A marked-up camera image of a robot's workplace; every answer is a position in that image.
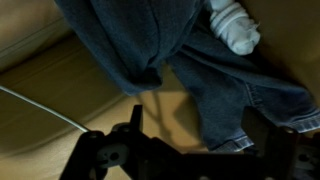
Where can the brown leather couch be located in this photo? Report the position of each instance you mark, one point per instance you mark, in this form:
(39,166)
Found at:
(49,100)

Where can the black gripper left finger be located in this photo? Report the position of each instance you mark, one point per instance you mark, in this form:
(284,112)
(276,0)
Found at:
(136,120)

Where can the blue denim jeans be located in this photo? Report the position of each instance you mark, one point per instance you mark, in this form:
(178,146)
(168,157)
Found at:
(133,39)

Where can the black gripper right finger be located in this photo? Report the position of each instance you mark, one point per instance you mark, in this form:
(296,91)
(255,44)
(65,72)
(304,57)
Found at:
(263,133)

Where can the white sock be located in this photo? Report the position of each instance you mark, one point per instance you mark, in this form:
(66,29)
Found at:
(230,23)

